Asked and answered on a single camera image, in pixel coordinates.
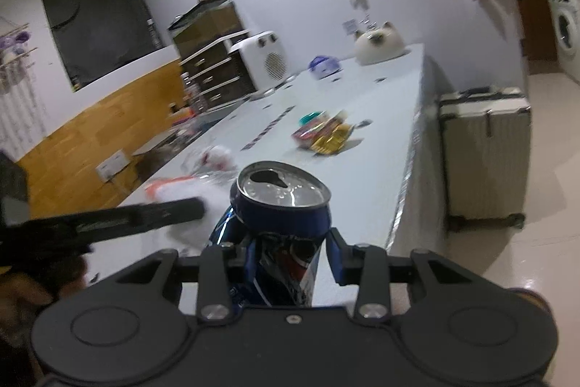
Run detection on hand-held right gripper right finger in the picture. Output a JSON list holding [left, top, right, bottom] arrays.
[[325, 227, 506, 323]]

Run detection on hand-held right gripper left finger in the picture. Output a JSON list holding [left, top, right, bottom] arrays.
[[97, 244, 249, 323]]

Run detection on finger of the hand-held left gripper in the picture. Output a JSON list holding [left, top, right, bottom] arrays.
[[77, 197, 206, 240]]

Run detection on white plastic bag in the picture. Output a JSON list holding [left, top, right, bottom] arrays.
[[145, 174, 236, 252]]

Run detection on crushed blue soda can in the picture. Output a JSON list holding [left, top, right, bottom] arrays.
[[207, 160, 332, 308]]

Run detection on dark red cigarette pack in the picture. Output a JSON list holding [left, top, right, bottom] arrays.
[[292, 122, 327, 147]]

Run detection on person's left hand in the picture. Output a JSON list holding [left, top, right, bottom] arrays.
[[0, 258, 89, 315]]

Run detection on gold snack wrapper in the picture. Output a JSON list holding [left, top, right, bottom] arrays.
[[312, 110, 354, 156]]

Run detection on pile of small desk items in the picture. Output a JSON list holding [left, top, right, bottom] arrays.
[[170, 72, 204, 122]]

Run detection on dark drawer organizer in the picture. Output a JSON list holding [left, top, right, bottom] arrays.
[[179, 31, 259, 111]]

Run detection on white ribbed suitcase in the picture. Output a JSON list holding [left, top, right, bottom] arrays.
[[437, 85, 532, 232]]

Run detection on white fan heater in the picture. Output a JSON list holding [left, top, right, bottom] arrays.
[[230, 31, 291, 91]]

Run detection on blue white tissue pack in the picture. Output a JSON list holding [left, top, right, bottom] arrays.
[[308, 55, 343, 80]]

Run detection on glass fish tank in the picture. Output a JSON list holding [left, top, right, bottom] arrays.
[[167, 0, 243, 57]]

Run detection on hanging rack with purple ornaments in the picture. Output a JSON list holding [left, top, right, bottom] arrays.
[[0, 22, 39, 93]]

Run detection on white cat-shaped lamp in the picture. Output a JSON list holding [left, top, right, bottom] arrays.
[[353, 22, 406, 66]]

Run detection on white washing machine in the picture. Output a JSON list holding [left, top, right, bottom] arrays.
[[546, 0, 580, 75]]

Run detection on black wall panel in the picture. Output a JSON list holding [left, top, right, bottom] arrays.
[[37, 0, 165, 91]]

